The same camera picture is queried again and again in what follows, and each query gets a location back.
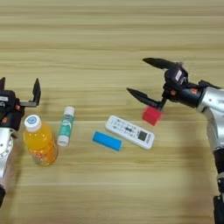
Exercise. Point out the white green glue stick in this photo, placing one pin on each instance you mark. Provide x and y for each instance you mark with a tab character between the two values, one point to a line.
66	127

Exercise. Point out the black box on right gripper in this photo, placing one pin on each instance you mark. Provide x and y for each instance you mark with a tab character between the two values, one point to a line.
176	75

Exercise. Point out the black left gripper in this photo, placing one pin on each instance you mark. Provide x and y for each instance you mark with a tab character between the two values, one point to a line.
11	118

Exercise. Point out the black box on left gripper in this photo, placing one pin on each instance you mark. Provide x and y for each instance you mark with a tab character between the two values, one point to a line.
5	100

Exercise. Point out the orange juice bottle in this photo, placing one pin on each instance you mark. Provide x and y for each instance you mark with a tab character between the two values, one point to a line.
40	145

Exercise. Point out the blue rectangular block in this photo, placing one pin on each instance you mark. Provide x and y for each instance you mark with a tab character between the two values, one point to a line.
107	141

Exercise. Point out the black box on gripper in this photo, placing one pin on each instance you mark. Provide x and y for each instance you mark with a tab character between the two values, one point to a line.
176	75
5	100

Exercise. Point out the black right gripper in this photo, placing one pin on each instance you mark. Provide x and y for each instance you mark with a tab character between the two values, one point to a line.
188	94

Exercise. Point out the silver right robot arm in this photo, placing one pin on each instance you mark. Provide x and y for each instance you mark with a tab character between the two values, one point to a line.
214	116

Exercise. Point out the red cube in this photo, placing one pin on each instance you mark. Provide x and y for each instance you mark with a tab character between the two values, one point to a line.
151	116

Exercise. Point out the white remote control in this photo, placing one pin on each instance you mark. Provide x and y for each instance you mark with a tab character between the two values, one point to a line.
129	131

